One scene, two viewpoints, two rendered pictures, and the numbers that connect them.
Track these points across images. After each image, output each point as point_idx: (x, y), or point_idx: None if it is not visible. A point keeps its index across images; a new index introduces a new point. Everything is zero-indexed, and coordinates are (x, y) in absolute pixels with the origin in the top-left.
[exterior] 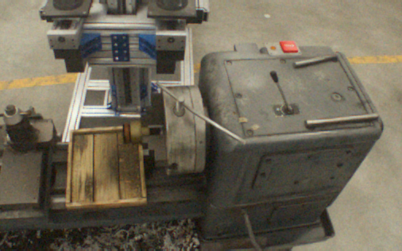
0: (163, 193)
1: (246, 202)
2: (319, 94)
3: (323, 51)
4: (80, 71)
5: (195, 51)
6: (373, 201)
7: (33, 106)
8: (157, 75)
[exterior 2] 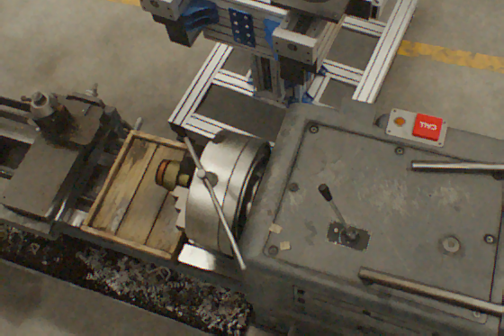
0: (200, 254)
1: (294, 313)
2: (421, 230)
3: (490, 151)
4: (185, 44)
5: (423, 20)
6: None
7: (170, 43)
8: (337, 50)
